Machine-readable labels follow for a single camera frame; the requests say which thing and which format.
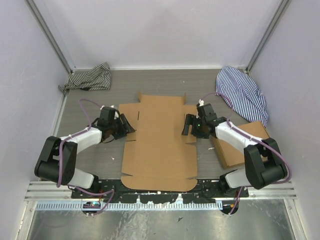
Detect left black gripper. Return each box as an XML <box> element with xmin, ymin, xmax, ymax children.
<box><xmin>109</xmin><ymin>114</ymin><xmax>136</xmax><ymax>141</ymax></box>

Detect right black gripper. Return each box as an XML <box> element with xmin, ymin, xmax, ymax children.
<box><xmin>181</xmin><ymin>113</ymin><xmax>210</xmax><ymax>139</ymax></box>

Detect brown cardboard box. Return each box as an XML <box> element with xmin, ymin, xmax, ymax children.
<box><xmin>119</xmin><ymin>93</ymin><xmax>198</xmax><ymax>192</ymax></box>
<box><xmin>212</xmin><ymin>121</ymin><xmax>269</xmax><ymax>169</ymax></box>

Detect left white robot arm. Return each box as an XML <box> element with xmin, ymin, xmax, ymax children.
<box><xmin>34</xmin><ymin>106</ymin><xmax>136</xmax><ymax>199</ymax></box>

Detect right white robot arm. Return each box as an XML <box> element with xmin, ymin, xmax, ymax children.
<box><xmin>181</xmin><ymin>103</ymin><xmax>291</xmax><ymax>198</ymax></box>

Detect folded brown cardboard box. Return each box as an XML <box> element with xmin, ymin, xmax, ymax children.
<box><xmin>212</xmin><ymin>121</ymin><xmax>269</xmax><ymax>169</ymax></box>

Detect blue white striped cloth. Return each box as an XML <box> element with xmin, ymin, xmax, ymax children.
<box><xmin>216</xmin><ymin>66</ymin><xmax>269</xmax><ymax>126</ymax></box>

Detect black white striped cloth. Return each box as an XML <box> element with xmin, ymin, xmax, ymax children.
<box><xmin>58</xmin><ymin>62</ymin><xmax>112</xmax><ymax>95</ymax></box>

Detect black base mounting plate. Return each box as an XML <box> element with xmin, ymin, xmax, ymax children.
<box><xmin>71</xmin><ymin>178</ymin><xmax>250</xmax><ymax>205</ymax></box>

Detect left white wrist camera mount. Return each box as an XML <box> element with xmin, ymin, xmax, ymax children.
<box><xmin>99</xmin><ymin>105</ymin><xmax>120</xmax><ymax>121</ymax></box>

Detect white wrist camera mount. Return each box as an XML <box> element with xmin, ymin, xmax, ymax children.
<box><xmin>99</xmin><ymin>105</ymin><xmax>120</xmax><ymax>121</ymax></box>
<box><xmin>196</xmin><ymin>99</ymin><xmax>205</xmax><ymax>107</ymax></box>

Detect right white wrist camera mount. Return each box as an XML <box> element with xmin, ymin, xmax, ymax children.
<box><xmin>196</xmin><ymin>99</ymin><xmax>205</xmax><ymax>107</ymax></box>

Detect aluminium front rail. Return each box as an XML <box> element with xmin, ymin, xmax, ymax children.
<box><xmin>24</xmin><ymin>181</ymin><xmax>297</xmax><ymax>201</ymax></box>

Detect white slotted cable duct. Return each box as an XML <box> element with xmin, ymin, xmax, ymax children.
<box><xmin>35</xmin><ymin>201</ymin><xmax>223</xmax><ymax>212</ymax></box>

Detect right aluminium corner post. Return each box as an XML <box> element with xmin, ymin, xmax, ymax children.
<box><xmin>244</xmin><ymin>0</ymin><xmax>292</xmax><ymax>75</ymax></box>

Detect aluminium corner post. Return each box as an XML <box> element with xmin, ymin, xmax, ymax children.
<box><xmin>25</xmin><ymin>0</ymin><xmax>75</xmax><ymax>74</ymax></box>
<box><xmin>244</xmin><ymin>0</ymin><xmax>292</xmax><ymax>75</ymax></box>

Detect left aluminium corner post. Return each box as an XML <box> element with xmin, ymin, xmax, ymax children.
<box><xmin>25</xmin><ymin>0</ymin><xmax>75</xmax><ymax>74</ymax></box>

